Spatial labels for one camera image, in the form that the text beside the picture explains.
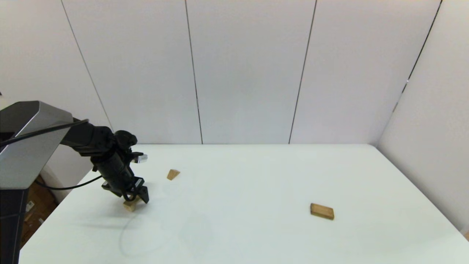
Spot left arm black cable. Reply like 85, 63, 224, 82
0, 118, 105, 191

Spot rectangular wooden building block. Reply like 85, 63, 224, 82
310, 203, 335, 220

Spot brown cardboard box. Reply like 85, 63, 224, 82
20, 175, 59, 250

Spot arched wooden building block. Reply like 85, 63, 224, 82
123, 197, 142, 212

